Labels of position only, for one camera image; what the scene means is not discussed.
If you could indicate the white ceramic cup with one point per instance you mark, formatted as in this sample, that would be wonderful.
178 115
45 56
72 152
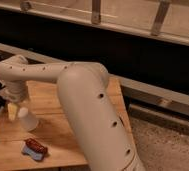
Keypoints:
28 120

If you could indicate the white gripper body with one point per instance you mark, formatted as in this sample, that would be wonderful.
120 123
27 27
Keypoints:
16 97

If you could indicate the wooden board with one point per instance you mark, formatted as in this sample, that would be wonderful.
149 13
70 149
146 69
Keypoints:
53 130

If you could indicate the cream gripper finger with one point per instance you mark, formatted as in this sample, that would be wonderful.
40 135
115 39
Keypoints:
12 111

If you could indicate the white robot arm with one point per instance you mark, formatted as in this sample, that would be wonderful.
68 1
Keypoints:
81 90

